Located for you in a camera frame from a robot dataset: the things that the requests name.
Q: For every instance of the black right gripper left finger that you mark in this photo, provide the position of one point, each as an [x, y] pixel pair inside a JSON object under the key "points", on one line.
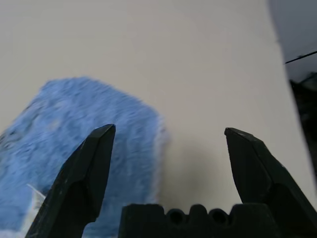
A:
{"points": [[74, 188]]}

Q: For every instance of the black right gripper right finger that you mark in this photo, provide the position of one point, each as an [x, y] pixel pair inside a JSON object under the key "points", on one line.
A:
{"points": [[257, 173]]}

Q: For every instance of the blue terry rag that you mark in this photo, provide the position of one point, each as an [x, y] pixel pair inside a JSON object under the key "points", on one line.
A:
{"points": [[74, 111]]}

